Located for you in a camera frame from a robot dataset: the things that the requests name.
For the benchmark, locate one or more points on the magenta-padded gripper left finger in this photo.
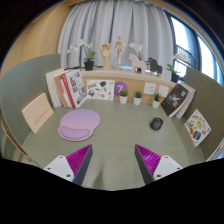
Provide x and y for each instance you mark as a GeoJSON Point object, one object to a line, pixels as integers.
{"type": "Point", "coordinates": [58, 166]}

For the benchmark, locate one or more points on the pink wooden horse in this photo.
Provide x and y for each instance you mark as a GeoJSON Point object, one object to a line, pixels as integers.
{"type": "Point", "coordinates": [137, 65]}

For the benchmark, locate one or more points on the thick white book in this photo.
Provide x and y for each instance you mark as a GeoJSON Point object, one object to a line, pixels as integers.
{"type": "Point", "coordinates": [51, 86]}

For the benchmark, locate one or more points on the spiky succulent in white pot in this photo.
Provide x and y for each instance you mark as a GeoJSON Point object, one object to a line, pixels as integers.
{"type": "Point", "coordinates": [156, 103]}

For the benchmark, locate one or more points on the brown kraft book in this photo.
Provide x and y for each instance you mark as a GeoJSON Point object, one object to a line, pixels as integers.
{"type": "Point", "coordinates": [58, 89]}

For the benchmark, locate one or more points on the colourful food sticker sheet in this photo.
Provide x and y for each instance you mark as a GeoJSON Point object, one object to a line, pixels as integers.
{"type": "Point", "coordinates": [197, 127]}

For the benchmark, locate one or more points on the wooden hand model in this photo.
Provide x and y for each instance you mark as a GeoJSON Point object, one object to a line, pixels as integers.
{"type": "Point", "coordinates": [106, 55]}

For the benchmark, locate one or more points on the white orchid in dark pot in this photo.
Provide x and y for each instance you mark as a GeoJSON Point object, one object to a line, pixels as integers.
{"type": "Point", "coordinates": [136, 47]}

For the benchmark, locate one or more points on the grey curtain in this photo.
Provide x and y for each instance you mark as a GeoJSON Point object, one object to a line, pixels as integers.
{"type": "Point", "coordinates": [100, 23]}

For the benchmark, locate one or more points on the wooden artist mannequin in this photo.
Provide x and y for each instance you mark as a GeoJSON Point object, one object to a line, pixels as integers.
{"type": "Point", "coordinates": [119, 46]}

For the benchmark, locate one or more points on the window with dark frame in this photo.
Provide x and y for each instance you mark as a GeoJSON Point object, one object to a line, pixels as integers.
{"type": "Point", "coordinates": [180, 36]}

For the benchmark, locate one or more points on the red-spined photo cover book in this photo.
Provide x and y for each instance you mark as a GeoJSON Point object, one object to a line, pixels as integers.
{"type": "Point", "coordinates": [76, 86]}

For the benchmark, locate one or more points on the thin red and white book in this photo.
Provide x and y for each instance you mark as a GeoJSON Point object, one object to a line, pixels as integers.
{"type": "Point", "coordinates": [65, 95]}

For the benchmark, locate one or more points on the light wood desk shelf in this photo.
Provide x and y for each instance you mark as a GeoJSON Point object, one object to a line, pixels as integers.
{"type": "Point", "coordinates": [110, 74]}

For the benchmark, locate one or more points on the round purple number sticker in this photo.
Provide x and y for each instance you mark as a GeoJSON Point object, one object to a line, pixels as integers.
{"type": "Point", "coordinates": [120, 86]}

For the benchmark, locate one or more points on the white sticker sheet with drawings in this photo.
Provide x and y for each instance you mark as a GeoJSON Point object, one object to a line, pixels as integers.
{"type": "Point", "coordinates": [100, 90]}

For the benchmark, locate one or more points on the beige booklet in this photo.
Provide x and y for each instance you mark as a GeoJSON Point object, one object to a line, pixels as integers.
{"type": "Point", "coordinates": [37, 113]}

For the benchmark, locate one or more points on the purple mouse pad with wrist rest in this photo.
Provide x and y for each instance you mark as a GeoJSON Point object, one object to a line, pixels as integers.
{"type": "Point", "coordinates": [80, 121]}

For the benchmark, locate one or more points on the black computer mouse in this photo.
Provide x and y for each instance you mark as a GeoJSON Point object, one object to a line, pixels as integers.
{"type": "Point", "coordinates": [156, 123]}

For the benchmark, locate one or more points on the white orchid in black pot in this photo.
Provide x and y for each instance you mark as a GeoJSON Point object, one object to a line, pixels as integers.
{"type": "Point", "coordinates": [89, 65]}
{"type": "Point", "coordinates": [175, 77]}

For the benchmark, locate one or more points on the black cover book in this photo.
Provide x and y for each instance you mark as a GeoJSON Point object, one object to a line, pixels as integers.
{"type": "Point", "coordinates": [175, 98]}

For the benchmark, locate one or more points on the dark grey wooden horse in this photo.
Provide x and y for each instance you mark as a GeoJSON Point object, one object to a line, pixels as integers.
{"type": "Point", "coordinates": [154, 66]}

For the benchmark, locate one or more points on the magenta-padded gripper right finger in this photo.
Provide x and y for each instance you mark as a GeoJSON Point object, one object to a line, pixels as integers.
{"type": "Point", "coordinates": [168, 166]}

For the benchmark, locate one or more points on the white wall socket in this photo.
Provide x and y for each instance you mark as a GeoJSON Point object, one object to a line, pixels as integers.
{"type": "Point", "coordinates": [150, 88]}
{"type": "Point", "coordinates": [163, 91]}

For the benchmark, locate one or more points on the small succulent in white pot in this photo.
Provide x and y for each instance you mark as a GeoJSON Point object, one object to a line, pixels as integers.
{"type": "Point", "coordinates": [137, 100]}
{"type": "Point", "coordinates": [123, 99]}

